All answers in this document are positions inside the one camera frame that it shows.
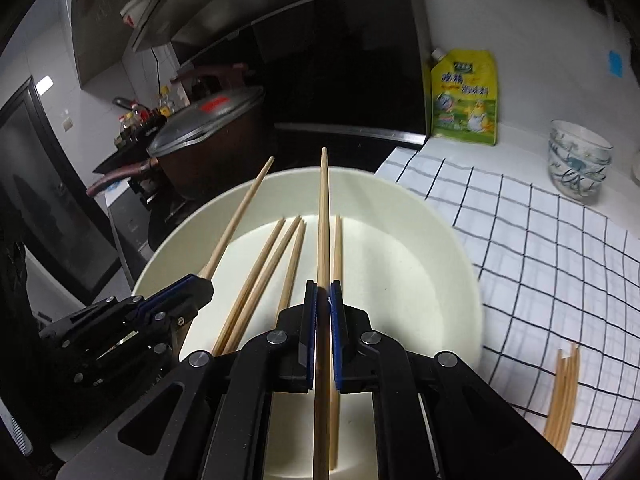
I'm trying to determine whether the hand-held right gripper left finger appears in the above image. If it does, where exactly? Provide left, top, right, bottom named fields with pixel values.
left=55, top=280, right=319, bottom=480

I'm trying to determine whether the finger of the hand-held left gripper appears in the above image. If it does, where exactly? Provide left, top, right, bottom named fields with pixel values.
left=132, top=273, right=201, bottom=306
left=142, top=279, right=216, bottom=333

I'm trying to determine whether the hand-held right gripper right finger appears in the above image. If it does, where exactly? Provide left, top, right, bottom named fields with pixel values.
left=329, top=280, right=583, bottom=480

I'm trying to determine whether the wooden chopstick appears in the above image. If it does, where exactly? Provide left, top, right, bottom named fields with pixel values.
left=312, top=147, right=333, bottom=480
left=199, top=155, right=276, bottom=280
left=211, top=217, right=286, bottom=357
left=221, top=215, right=303, bottom=356
left=275, top=220, right=307, bottom=323

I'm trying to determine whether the cream plastic basin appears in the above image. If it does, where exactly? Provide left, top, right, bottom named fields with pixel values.
left=131, top=166, right=485, bottom=480

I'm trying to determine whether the dark glass door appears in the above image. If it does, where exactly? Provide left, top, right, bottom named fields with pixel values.
left=0, top=76, right=108, bottom=306

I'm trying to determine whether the group of condiment bottles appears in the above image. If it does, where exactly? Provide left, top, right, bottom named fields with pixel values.
left=112, top=85, right=176, bottom=148

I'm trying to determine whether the dark pot with lid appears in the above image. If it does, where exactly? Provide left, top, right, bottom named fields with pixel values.
left=86, top=62, right=268, bottom=201

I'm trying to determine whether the white black-grid cloth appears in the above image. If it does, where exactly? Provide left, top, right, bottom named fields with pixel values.
left=372, top=145, right=640, bottom=466

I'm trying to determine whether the yellow seasoning pouch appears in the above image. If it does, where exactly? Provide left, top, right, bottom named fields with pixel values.
left=430, top=47, right=500, bottom=147

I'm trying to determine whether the black range hood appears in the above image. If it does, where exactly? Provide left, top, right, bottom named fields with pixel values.
left=70, top=0, right=428, bottom=148

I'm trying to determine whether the white bowl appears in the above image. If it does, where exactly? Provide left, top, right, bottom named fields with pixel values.
left=121, top=0, right=157, bottom=27

